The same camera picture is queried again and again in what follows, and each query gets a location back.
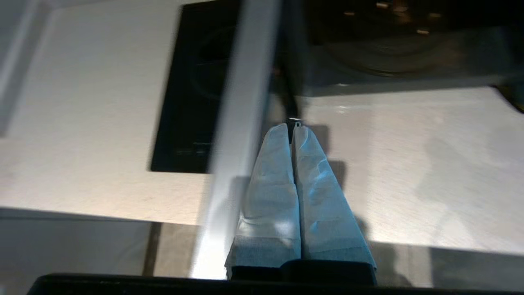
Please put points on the right gripper grey taped left finger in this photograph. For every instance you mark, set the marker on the right gripper grey taped left finger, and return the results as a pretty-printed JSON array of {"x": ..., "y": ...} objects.
[{"x": 270, "y": 205}]

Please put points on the right gripper grey taped right finger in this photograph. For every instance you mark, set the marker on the right gripper grey taped right finger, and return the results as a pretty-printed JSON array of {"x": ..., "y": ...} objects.
[{"x": 327, "y": 205}]

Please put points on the black induction cooktop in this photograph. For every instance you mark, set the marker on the black induction cooktop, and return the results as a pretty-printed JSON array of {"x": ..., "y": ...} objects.
[{"x": 196, "y": 94}]

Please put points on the silver microwave oven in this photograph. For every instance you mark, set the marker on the silver microwave oven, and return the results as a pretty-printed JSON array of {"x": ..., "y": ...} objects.
[{"x": 409, "y": 45}]

